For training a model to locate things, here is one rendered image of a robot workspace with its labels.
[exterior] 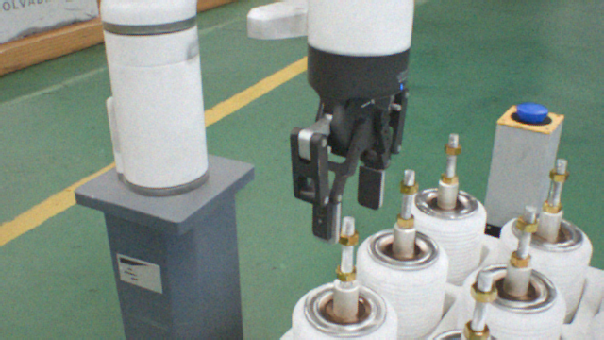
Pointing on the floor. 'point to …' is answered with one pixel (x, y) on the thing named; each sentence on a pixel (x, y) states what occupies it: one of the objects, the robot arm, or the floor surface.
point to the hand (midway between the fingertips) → (349, 209)
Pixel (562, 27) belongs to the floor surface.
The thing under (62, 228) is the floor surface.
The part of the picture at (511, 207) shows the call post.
